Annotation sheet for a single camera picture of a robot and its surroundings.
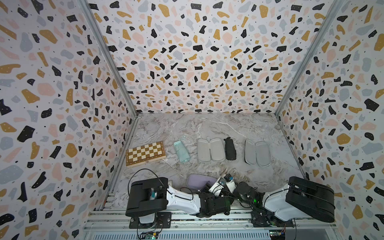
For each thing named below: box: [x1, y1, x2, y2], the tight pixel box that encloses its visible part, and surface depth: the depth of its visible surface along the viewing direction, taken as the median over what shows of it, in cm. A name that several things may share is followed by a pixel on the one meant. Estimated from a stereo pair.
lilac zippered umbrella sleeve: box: [186, 173, 218, 190], surface depth 85 cm
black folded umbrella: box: [224, 137, 237, 161], surface depth 101 cm
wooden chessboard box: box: [126, 141, 167, 168], surface depth 97 cm
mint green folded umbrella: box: [173, 140, 190, 163], surface depth 98 cm
